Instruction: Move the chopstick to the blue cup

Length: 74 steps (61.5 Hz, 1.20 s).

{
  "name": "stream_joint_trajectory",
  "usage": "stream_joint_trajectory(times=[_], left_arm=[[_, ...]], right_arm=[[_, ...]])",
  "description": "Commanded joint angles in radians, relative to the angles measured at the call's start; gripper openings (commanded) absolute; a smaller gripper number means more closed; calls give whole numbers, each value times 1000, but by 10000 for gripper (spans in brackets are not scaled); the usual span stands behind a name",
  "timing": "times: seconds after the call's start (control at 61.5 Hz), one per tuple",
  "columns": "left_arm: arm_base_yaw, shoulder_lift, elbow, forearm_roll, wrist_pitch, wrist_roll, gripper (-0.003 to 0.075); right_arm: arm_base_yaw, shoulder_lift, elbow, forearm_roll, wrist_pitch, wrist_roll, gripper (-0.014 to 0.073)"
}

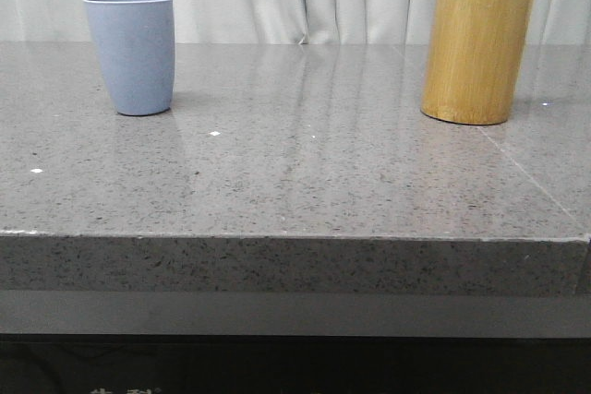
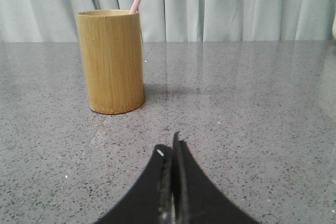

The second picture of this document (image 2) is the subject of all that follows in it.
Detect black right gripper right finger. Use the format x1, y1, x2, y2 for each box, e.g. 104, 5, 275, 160
172, 132, 257, 223

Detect pale grey curtain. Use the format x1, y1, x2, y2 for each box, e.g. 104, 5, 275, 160
1, 0, 335, 42

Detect bamboo cylinder cup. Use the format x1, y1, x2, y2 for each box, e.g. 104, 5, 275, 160
76, 9, 145, 114

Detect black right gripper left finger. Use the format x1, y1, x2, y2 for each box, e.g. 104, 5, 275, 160
96, 144, 172, 223

